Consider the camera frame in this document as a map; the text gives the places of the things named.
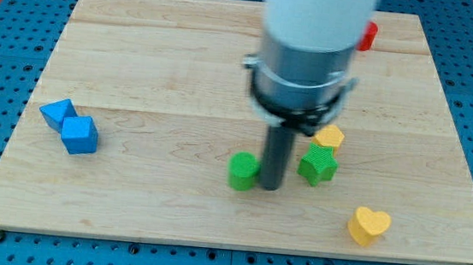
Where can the green star block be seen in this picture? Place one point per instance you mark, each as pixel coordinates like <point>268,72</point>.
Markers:
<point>318,164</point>

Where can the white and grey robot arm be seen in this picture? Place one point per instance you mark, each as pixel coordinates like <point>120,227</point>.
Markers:
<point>298,77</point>

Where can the green cylinder block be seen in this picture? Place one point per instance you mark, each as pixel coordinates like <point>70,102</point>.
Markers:
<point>243,169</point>

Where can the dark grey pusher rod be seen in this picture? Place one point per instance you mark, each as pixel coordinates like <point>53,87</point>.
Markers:
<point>275,157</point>

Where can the yellow pentagon block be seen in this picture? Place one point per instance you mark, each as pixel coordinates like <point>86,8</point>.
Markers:
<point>329,136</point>

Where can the wooden board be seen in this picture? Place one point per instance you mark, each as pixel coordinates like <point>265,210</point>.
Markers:
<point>164,84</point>

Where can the red block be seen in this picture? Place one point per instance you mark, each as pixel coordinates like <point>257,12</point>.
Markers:
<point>368,37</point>

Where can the blue cube block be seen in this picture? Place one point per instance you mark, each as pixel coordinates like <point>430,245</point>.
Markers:
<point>79,135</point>

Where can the yellow heart block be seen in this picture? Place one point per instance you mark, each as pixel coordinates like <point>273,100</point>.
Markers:
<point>366,226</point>

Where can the blue triangle block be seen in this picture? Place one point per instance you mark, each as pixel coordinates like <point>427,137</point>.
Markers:
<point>55,113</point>

